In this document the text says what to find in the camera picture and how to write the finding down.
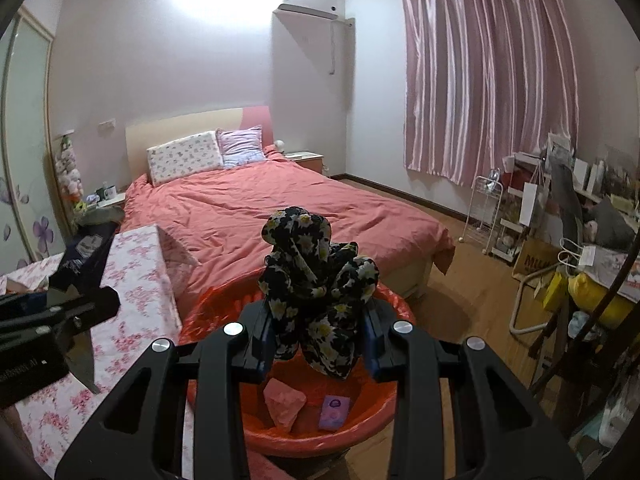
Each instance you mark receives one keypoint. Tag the pink floral tablecloth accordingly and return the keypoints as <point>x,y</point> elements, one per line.
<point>135,310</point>

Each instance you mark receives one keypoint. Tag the black floral cloth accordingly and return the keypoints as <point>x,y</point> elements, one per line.
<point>310,310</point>

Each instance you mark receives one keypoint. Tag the pink crumpled paper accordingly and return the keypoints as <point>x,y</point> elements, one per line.
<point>284,405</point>

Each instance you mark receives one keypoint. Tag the yellow artificial flowers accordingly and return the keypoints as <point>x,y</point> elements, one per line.
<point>79,207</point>

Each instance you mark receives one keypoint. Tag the pink satin curtain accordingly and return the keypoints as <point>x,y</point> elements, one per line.
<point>485,70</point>

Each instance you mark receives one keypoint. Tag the pink striped pillow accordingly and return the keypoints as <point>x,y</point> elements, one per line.
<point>242,147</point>

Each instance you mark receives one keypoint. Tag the dark blue snack packet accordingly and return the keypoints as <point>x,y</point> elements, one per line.
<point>85,255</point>

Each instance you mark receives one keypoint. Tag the white air conditioner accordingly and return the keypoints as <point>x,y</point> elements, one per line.
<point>307,2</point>

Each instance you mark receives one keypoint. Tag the yellow bag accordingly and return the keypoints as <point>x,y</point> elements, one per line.
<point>590,290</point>

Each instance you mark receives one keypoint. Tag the floral print pillow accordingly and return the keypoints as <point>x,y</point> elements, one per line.
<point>185,157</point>

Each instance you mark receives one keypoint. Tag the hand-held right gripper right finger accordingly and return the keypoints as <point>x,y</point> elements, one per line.
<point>382,350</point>

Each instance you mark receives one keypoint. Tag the nightstand with mugs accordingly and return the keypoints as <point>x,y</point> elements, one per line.
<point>112,201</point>

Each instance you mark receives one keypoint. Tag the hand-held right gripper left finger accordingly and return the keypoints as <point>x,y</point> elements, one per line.
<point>250,345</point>

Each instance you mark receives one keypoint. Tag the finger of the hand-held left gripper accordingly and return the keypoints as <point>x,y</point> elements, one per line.
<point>80,355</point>
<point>92,307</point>

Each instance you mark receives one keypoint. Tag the cream and pink headboard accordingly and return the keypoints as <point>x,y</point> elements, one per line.
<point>165,130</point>

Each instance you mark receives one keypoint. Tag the grey office chair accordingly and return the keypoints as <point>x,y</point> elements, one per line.
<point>567,195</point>

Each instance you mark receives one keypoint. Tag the hanging plush toys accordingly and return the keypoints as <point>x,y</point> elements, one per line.
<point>69,165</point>

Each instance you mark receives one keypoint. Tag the brown cardboard box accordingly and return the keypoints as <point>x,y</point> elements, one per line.
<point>535,257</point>

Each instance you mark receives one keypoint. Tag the small white round lamp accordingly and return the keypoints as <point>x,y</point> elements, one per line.
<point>280,146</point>

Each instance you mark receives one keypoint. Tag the white folding chair frame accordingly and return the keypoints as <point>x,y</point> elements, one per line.
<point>520,305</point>

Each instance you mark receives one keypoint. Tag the small purple packet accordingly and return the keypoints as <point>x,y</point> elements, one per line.
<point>334,412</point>

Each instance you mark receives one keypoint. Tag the nightstand with book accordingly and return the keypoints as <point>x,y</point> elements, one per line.
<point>307,160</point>

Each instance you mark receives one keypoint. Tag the pink bed duvet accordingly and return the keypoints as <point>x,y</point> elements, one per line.
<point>250,195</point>

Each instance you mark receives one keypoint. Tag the wardrobe with purple flowers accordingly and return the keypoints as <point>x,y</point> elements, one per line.
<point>25,160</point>

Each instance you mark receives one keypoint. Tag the red plastic basin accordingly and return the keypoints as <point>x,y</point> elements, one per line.
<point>310,440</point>

